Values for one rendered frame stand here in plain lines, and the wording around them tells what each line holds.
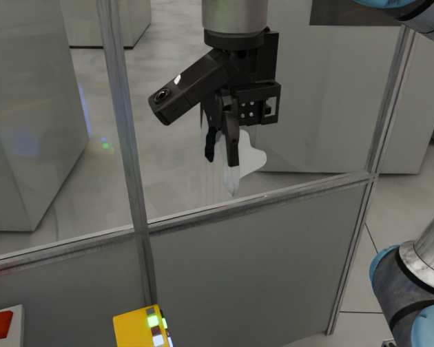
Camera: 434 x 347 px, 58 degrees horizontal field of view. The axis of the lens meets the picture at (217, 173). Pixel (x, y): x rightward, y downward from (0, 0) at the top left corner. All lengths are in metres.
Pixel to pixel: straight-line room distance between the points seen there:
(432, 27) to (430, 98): 2.76
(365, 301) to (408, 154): 1.34
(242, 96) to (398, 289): 0.47
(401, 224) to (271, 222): 1.69
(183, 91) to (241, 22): 0.10
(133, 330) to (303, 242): 0.85
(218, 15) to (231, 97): 0.10
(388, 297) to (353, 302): 1.59
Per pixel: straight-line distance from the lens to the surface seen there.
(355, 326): 2.29
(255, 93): 0.49
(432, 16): 0.36
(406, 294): 0.78
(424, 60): 2.99
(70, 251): 1.22
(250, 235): 1.38
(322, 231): 1.57
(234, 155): 0.49
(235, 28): 0.45
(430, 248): 0.75
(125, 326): 0.90
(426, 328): 0.72
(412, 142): 3.25
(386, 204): 3.11
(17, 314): 1.28
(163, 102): 0.47
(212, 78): 0.47
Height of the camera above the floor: 1.80
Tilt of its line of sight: 35 degrees down
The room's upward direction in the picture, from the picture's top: straight up
